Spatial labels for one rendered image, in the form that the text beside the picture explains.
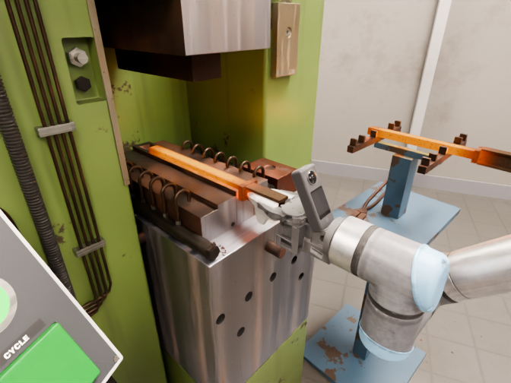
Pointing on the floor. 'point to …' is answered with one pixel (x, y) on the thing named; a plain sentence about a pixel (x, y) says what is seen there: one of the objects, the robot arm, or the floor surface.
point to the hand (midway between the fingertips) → (255, 191)
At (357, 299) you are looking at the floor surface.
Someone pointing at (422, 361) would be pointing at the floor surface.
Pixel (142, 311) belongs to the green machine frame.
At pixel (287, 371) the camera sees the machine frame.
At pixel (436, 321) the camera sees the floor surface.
